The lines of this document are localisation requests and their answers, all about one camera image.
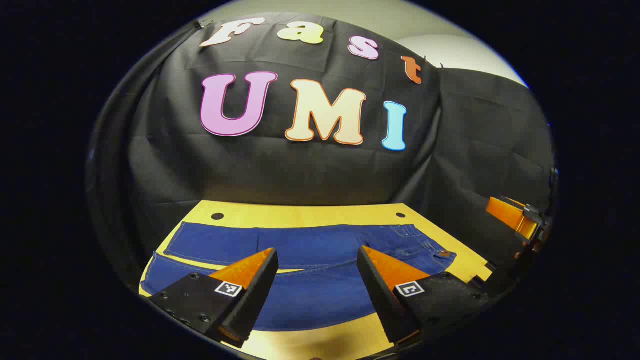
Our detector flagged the blue denim jeans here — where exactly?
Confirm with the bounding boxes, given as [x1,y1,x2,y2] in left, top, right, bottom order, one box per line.
[140,222,457,332]

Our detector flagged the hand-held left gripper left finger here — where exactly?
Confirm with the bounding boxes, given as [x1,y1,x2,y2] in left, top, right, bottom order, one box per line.
[149,247,279,349]

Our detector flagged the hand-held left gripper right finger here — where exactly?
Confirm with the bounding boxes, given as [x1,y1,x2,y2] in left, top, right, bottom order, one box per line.
[356,245,493,346]

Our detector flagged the black backdrop cloth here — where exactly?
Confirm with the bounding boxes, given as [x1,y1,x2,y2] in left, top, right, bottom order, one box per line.
[87,12,558,301]

